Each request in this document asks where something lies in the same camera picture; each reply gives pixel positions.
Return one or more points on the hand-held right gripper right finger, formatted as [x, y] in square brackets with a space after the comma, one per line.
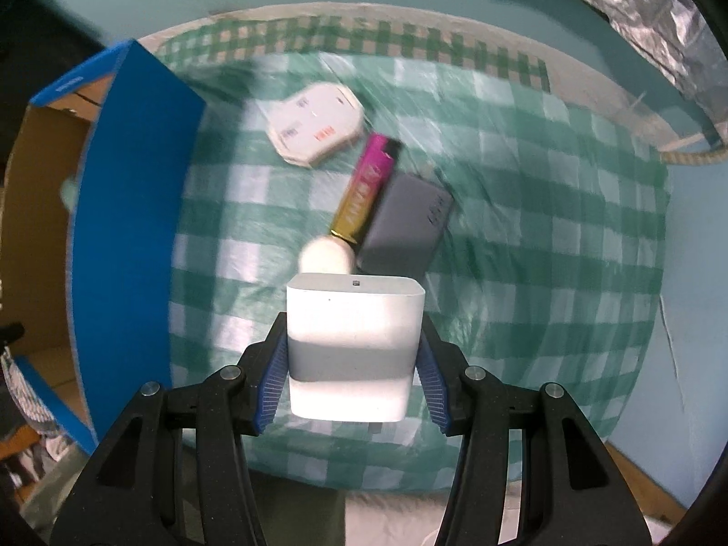
[433, 392]

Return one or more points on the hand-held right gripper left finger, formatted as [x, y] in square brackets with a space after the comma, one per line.
[270, 387]

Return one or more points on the white square charger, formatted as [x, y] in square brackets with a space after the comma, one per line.
[352, 324]

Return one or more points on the white oval case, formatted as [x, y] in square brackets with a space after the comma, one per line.
[324, 259]

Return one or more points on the dark grey power adapter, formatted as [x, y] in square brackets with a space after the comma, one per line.
[398, 222]

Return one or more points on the pink gold lighter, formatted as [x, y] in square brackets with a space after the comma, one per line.
[364, 187]

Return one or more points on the blue cardboard box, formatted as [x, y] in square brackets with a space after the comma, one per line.
[131, 210]

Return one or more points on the white octagonal device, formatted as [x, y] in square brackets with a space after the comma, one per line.
[315, 122]

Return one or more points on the green white checkered tablecloth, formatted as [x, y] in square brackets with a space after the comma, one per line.
[540, 267]

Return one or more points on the striped cloth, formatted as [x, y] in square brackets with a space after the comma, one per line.
[25, 404]

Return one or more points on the green beige checkered cloth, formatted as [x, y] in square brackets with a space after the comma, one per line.
[426, 40]

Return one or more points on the silver crinkled curtain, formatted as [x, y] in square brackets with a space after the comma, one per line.
[654, 11]

